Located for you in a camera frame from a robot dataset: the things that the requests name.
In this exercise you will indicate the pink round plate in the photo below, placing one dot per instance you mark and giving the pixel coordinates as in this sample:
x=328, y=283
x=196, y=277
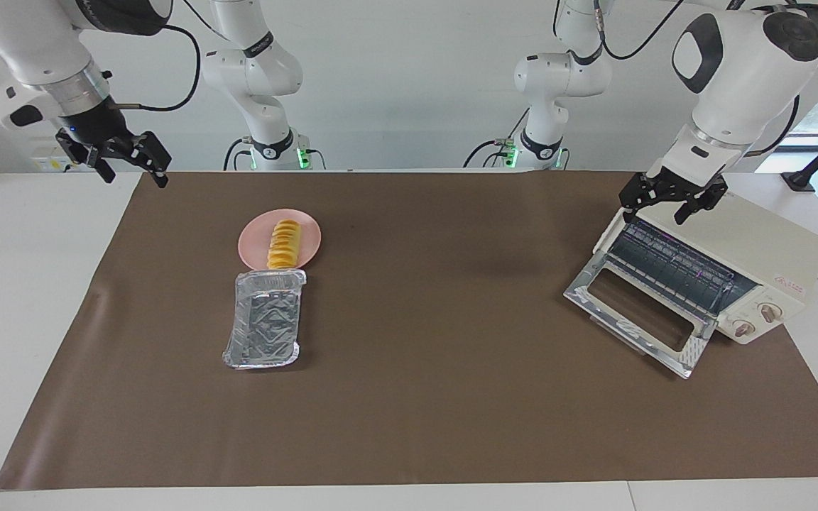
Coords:
x=253, y=241

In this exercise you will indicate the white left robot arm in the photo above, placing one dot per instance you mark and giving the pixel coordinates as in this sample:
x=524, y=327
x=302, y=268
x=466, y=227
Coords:
x=743, y=85

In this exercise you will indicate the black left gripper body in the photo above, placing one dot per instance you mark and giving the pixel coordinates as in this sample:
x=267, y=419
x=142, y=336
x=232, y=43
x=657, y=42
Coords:
x=679, y=190

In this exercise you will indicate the yellow ridged bread loaf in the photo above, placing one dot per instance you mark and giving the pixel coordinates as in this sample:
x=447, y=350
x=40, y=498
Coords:
x=284, y=245

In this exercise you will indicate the brown paper table mat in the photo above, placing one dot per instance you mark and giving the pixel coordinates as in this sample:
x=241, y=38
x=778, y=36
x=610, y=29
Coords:
x=451, y=355

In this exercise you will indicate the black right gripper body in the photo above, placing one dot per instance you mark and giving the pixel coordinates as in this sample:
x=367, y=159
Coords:
x=96, y=135

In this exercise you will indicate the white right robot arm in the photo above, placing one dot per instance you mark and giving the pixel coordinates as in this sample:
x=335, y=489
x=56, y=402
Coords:
x=40, y=57

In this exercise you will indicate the round beige oven knob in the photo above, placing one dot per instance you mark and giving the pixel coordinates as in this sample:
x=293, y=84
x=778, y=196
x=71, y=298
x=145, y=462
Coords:
x=743, y=328
x=771, y=312

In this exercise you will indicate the white toaster oven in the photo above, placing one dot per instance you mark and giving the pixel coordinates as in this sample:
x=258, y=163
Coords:
x=771, y=248

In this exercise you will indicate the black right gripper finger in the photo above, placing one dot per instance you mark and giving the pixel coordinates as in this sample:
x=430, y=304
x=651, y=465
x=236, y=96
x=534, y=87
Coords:
x=153, y=152
x=105, y=172

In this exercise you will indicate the aluminium foil tray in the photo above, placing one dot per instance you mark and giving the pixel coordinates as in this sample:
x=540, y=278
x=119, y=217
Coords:
x=267, y=326

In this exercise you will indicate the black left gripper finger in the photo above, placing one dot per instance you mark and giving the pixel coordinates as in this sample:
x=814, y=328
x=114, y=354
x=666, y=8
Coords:
x=633, y=197
x=700, y=206

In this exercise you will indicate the glass oven door, metal frame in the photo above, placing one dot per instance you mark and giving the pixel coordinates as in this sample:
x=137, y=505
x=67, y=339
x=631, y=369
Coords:
x=693, y=348

